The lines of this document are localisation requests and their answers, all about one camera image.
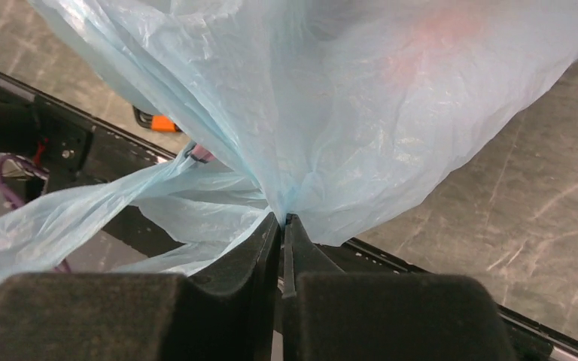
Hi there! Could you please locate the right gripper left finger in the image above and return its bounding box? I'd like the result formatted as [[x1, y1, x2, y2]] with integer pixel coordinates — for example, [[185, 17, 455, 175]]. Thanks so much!
[[0, 214, 281, 360]]

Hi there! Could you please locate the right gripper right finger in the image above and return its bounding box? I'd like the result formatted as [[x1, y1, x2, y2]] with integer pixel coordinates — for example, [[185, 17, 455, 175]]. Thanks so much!
[[282, 214, 516, 360]]

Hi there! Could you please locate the light blue plastic bag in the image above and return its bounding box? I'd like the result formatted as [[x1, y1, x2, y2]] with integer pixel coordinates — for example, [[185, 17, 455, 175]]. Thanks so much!
[[0, 1, 578, 283]]

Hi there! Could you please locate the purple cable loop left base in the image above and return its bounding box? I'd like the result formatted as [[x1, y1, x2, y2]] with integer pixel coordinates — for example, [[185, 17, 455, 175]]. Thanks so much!
[[0, 153, 73, 274]]

